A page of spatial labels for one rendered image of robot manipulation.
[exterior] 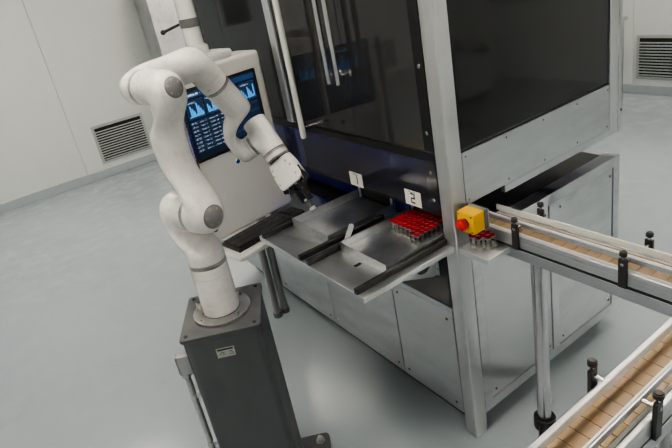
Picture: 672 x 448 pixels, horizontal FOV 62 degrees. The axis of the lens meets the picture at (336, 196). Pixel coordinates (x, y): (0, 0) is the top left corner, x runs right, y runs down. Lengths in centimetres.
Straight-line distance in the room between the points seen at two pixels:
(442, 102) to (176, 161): 81
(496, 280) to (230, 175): 120
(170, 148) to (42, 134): 531
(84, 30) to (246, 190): 462
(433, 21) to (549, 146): 76
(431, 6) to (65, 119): 565
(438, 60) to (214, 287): 98
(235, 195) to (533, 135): 128
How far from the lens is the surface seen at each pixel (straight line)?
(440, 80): 175
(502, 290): 224
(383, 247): 201
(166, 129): 163
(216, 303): 184
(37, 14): 686
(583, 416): 130
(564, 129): 230
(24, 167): 695
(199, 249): 177
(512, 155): 207
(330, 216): 232
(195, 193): 166
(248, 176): 257
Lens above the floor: 185
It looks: 23 degrees down
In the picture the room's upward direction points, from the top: 11 degrees counter-clockwise
